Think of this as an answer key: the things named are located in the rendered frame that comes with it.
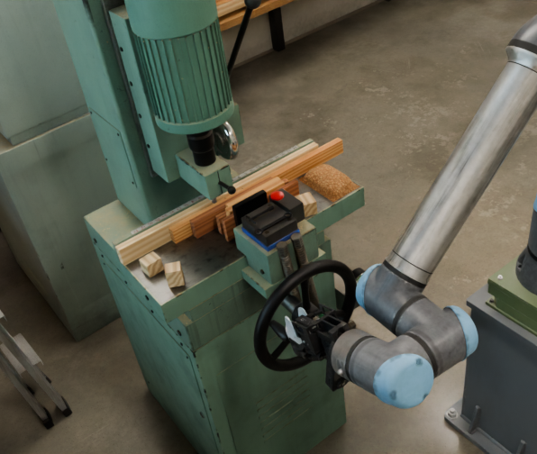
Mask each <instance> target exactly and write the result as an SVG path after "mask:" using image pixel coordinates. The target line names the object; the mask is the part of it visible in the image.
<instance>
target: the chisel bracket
mask: <svg viewBox="0 0 537 454"><path fill-rule="evenodd" d="M175 156H176V160H177V166H178V170H179V174H180V176H181V177H182V178H183V179H184V180H185V181H186V182H187V183H188V184H189V185H191V186H192V187H194V188H195V189H196V190H197V191H199V192H200V193H201V194H202V195H204V196H205V197H206V198H208V199H209V200H212V199H214V198H216V197H217V196H219V195H222V194H224V193H226V192H227V189H225V188H224V187H222V186H220V185H218V182H219V181H222V182H224V183H225V184H226V185H228V186H233V182H232V174H231V170H230V165H229V164H228V163H227V162H225V161H224V160H222V159H220V158H219V157H218V156H216V155H215V156H216V161H215V163H213V164H212V165H209V166H205V167H200V166H197V165H196V164H195V161H194V157H193V152H192V150H191V149H190V148H187V149H185V150H182V151H180V152H178V153H176V155H175Z"/></svg>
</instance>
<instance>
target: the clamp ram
mask: <svg viewBox="0 0 537 454"><path fill-rule="evenodd" d="M267 203H268V199H267V193H266V191H264V190H263V189H262V190H260V191H259V192H257V193H255V194H254V195H251V196H249V197H247V198H245V199H244V200H242V201H240V202H239V203H237V204H234V205H233V206H232V210H233V215H234V220H235V224H236V227H237V226H239V225H240V224H242V222H241V218H242V217H243V216H245V215H246V214H248V213H251V212H253V211H254V210H256V209H258V208H260V207H261V206H263V205H264V204H267Z"/></svg>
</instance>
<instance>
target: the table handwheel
mask: <svg viewBox="0 0 537 454"><path fill-rule="evenodd" d="M324 272H332V273H336V274H338V275H339V276H340V277H341V278H342V280H343V282H344V285H345V297H344V302H343V305H342V308H341V310H337V311H335V312H336V314H337V317H338V319H339V320H341V321H343V322H346V323H348V322H349V320H350V318H351V315H352V313H353V310H354V307H355V304H356V300H357V299H356V287H357V282H356V278H355V276H354V274H353V272H352V271H351V269H350V268H349V267H348V266H347V265H345V264H344V263H342V262H340V261H338V260H334V259H322V260H317V261H314V262H312V263H309V264H307V265H305V266H303V267H301V268H299V269H298V270H296V271H295V272H294V273H292V274H291V275H290V276H288V277H287V278H286V279H285V280H284V281H283V282H282V283H281V284H280V285H279V286H278V287H277V288H276V289H275V290H274V292H273V293H272V294H271V295H270V297H269V298H268V300H267V302H266V303H265V304H264V306H263V308H262V310H261V312H260V314H259V318H258V320H257V322H256V326H255V330H254V336H253V343H254V349H255V353H256V355H257V357H258V359H259V361H260V362H261V363H262V364H263V365H264V366H265V367H266V368H269V369H271V370H274V371H280V372H284V371H291V370H295V369H298V368H302V367H304V366H306V365H308V364H309V363H311V362H313V361H312V360H311V359H309V358H307V359H304V358H302V357H299V356H296V357H293V358H291V359H278V357H279V356H280V355H281V353H282V352H283V351H284V350H285V348H286V347H287V346H288V344H289V343H290V341H282V342H281V343H280V344H279V345H278V347H277V348H276V349H275V350H274V351H273V352H272V354H270V353H269V351H268V347H267V334H268V329H269V324H270V322H271V320H272V317H273V315H274V313H275V312H276V310H277V309H278V307H279V306H280V305H281V304H282V305H283V306H284V307H285V308H286V309H287V310H288V311H289V312H290V313H291V314H292V321H294V322H296V318H298V317H299V316H298V308H299V307H302V308H303V309H305V311H306V313H307V315H308V314H309V313H312V314H314V312H316V311H318V310H319V309H318V308H317V307H316V306H315V305H314V304H312V303H311V302H310V298H309V288H308V278H309V277H312V276H315V275H317V274H320V273H324ZM300 284H301V289H302V301H300V300H299V299H298V298H297V297H295V296H294V295H290V294H289V293H290V292H291V291H292V290H293V289H295V288H296V287H297V286H298V285H300Z"/></svg>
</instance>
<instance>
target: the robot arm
mask: <svg viewBox="0 0 537 454"><path fill-rule="evenodd" d="M505 51H506V55H507V58H508V61H507V63H506V65H505V67H504V69H503V71H502V72H501V74H500V75H499V77H498V79H497V80H496V82H495V84H494V85H493V87H492V88H491V90H490V91H489V93H488V95H487V97H486V99H485V100H484V102H483V103H482V105H481V106H480V107H479V109H478V111H477V113H476V114H475V116H474V118H473V119H472V121H471V123H470V124H469V126H468V128H467V130H466V131H465V132H464V134H463V135H462V137H461V138H460V141H459V142H458V144H457V146H456V147H455V149H454V150H453V152H452V153H451V155H450V157H449V158H448V160H447V161H446V163H445V165H444V166H443V168H442V170H441V172H440V173H439V175H438V176H437V177H436V179H435V181H434V182H433V184H432V186H431V188H430V189H429V191H428V193H427V194H426V196H425V197H424V199H423V201H422V202H421V204H420V205H419V207H418V208H417V210H416V212H415V213H414V216H413V217H412V219H411V220H410V222H409V223H408V224H407V226H406V228H405V230H404V231H403V233H402V235H401V236H400V238H399V240H398V241H397V243H396V245H395V247H394V248H393V249H392V251H391V252H390V254H389V255H388V256H387V257H386V258H385V260H384V262H383V263H382V264H376V265H373V266H371V267H369V268H368V269H367V270H366V271H365V272H364V273H363V274H362V276H361V277H360V280H359V282H358V284H357V287H356V299H357V302H358V303H359V305H360V306H361V307H362V308H363V309H364V310H365V311H366V313H367V314H368V315H370V316H373V317H374V318H375V319H376V320H377V321H379V322H380V323H381V324H382V325H384V326H385V327H386V328H387V329H388V330H390V331H391V332H392V333H393V334H395V336H397V338H395V339H394V340H392V341H390V342H386V341H384V340H381V339H380V338H377V337H376V336H373V335H371V334H369V333H367V332H365V331H362V330H359V329H351V330H350V329H349V326H348V324H347V323H346V322H343V321H341V320H339V319H338V317H337V314H336V312H335V310H334V309H332V308H330V307H328V306H326V305H324V304H320V303H319V307H320V309H319V310H318V311H316V312H314V314H312V313H309V314H308V315H307V313H306V311H305V309H303V308H302V307H299V308H298V316H299V317H298V318H296V322H294V321H290V319H289V318H288V317H287V316H285V322H286V333H287V337H288V338H289V341H290V343H291V346H292V349H293V351H294V353H295V354H296V355H297V356H299V357H302V358H304V359H307V358H309V359H311V360H312V361H319V360H320V361H322V360H323V359H326V360H327V363H326V378H325V383H326V385H327V386H328V387H330V388H331V390H332V391H333V392H334V391H335V390H337V389H340V388H342V387H344V386H345V385H347V383H348V382H350V381H351V382H352V383H353V384H355V385H357V386H359V387H361V388H363V389H364V390H366V391H368V392H369V393H371V394H373V395H374V396H376V397H377V398H378V399H380V400H381V401H382V402H384V403H386V404H390V405H393V406H394V407H397V408H401V409H408V408H412V407H415V406H417V405H418V404H420V403H421V402H422V401H423V400H424V399H425V397H426V396H427V395H428V394H429V393H430V391H431V389H432V384H433V380H434V379H435V378H436V377H437V376H439V375H440V374H442V373H444V372H445V371H447V370H448V369H450V368H452V367H453V366H455V365H456V364H458V363H459V362H461V361H464V360H465V359H466V358H467V356H469V355H470V354H471V353H473V352H474V351H475V350H476V348H477V346H478V332H477V329H476V326H475V324H474V323H473V321H472V320H471V318H470V317H469V315H468V314H467V313H466V312H465V311H464V310H462V309H461V308H459V307H458V306H454V305H451V306H446V307H444V308H443V309H441V308H440V307H439V306H438V305H436V304H435V303H433V302H432V301H431V300H429V299H428V298H427V297H426V296H424V295H423V294H422V292H423V290H424V289H425V287H426V286H427V284H428V281H429V278H430V277H431V275H432V273H433V271H434V270H435V269H436V268H437V266H438V265H439V263H440V261H441V259H442V258H443V256H444V254H445V253H446V251H447V250H448V248H449V247H450V245H451V244H452V242H453V241H454V239H455V237H456V236H457V234H458V233H459V231H460V229H461V227H462V226H463V224H464V223H465V221H467V219H468V217H469V215H470V214H471V212H472V210H473V209H474V207H475V206H476V204H477V203H478V200H479V199H480V197H481V196H482V195H483V194H484V192H485V190H486V189H487V187H488V185H489V183H490V182H491V180H492V179H493V177H494V176H495V174H496V172H497V171H498V170H499V168H500V167H501V165H502V163H503V162H504V160H505V158H506V156H507V155H508V153H509V152H510V150H511V149H512V147H513V146H514V144H515V143H516V141H517V139H518V138H519V136H520V135H521V133H522V132H523V129H524V128H525V126H526V125H527V123H528V122H529V121H530V119H531V118H532V116H533V114H534V112H535V111H536V109H537V14H536V15H535V16H534V17H533V18H532V19H530V20H529V21H528V22H527V23H525V24H524V25H523V26H522V27H521V28H520V29H519V30H518V31H517V32H516V34H515V35H514V36H513V38H512V39H511V40H510V42H509V43H508V45H507V47H506V48H505ZM515 274H516V277H517V279H518V281H519V282H520V283H521V285H522V286H523V287H524V288H526V289H527V290H528V291H530V292H531V293H533V294H535V295H537V196H536V198H535V201H534V203H533V211H532V221H531V228H530V233H529V239H528V245H527V246H526V247H525V248H524V250H523V251H522V253H521V254H520V255H519V257H518V259H517V261H516V267H515ZM324 308H326V309H328V310H330V312H329V313H326V312H325V310H324Z"/></svg>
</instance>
